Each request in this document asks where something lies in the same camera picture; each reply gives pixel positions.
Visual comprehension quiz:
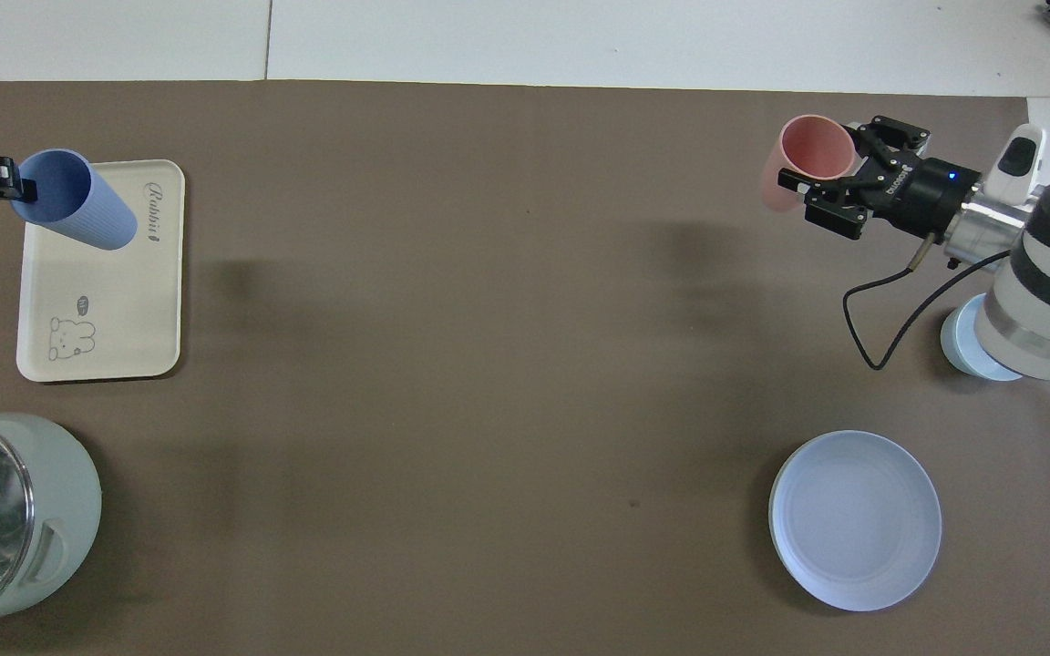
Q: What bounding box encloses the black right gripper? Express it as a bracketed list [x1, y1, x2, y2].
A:
[777, 115, 983, 241]

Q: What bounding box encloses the pink ribbed cup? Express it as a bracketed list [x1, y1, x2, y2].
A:
[759, 114, 857, 214]

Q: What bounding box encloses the blue ribbed cup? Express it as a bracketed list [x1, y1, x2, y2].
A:
[10, 149, 139, 251]

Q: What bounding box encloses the cream tray with rabbit print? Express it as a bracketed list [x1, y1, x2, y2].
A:
[15, 159, 187, 383]

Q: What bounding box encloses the light blue bowl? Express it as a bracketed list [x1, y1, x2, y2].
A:
[939, 293, 1027, 383]

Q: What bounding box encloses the pale green electric pot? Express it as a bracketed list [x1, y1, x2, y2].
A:
[0, 413, 104, 636]

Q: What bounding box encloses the light blue plate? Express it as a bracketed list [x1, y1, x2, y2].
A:
[768, 430, 943, 612]

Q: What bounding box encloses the brown table mat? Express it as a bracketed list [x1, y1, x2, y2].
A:
[0, 80, 1050, 656]

